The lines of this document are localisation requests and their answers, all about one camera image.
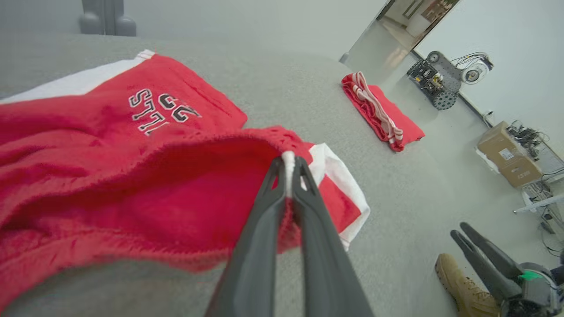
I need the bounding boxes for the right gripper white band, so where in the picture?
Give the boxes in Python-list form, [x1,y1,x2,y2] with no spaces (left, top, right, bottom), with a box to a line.
[450,222,564,317]

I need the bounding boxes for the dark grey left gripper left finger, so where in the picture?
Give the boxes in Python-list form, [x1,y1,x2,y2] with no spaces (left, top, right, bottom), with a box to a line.
[205,156,287,317]

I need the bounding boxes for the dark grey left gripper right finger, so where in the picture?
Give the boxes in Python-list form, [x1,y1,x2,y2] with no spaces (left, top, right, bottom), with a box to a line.
[292,155,375,317]

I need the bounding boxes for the red shorts with white trim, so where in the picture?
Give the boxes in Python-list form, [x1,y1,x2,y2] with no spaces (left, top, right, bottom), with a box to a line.
[0,49,371,311]

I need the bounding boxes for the red t-shirt with white stripes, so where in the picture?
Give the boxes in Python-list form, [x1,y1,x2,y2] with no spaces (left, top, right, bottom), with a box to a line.
[341,71,426,153]

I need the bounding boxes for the tan suede boot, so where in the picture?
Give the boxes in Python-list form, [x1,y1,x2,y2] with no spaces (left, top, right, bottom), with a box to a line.
[435,253,501,317]

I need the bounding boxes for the brown cardboard box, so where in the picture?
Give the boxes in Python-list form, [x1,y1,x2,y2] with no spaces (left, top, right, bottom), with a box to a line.
[477,121,543,189]

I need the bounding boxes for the grey wheeled robot chassis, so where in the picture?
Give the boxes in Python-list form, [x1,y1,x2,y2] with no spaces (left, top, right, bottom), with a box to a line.
[406,51,494,111]

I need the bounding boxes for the grey metal stand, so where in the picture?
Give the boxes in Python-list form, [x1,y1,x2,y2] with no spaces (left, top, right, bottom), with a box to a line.
[78,0,137,37]

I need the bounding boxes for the white table frame bar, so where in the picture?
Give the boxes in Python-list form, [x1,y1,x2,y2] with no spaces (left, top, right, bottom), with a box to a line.
[513,194,564,215]

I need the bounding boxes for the tangle of black cables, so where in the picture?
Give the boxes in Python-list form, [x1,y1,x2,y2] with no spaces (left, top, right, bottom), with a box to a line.
[507,121,550,158]

